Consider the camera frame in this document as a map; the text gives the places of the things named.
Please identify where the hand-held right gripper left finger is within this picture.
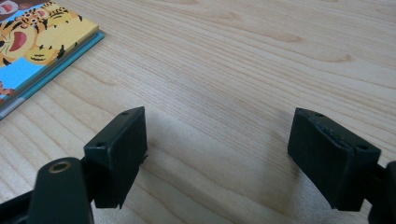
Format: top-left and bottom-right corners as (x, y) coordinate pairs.
(83, 105), (149, 210)

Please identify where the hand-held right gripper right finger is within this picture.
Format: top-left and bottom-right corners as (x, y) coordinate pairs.
(287, 107), (382, 212)

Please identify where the colourful tiger picture book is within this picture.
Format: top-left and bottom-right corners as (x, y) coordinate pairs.
(0, 0), (106, 121)

